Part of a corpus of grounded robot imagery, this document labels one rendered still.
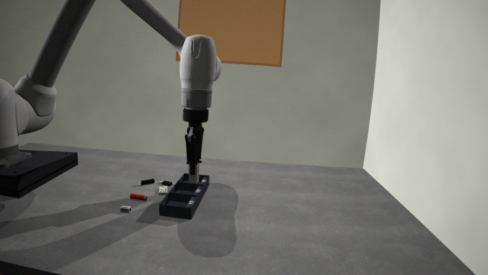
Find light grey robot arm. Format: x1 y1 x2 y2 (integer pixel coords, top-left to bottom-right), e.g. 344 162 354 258
0 0 222 169

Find black rack of bins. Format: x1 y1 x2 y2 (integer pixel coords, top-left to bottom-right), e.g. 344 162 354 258
159 173 210 220

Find red battery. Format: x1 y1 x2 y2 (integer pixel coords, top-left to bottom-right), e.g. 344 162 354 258
130 194 147 201

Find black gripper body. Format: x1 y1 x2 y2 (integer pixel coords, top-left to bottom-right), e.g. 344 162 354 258
183 108 208 140

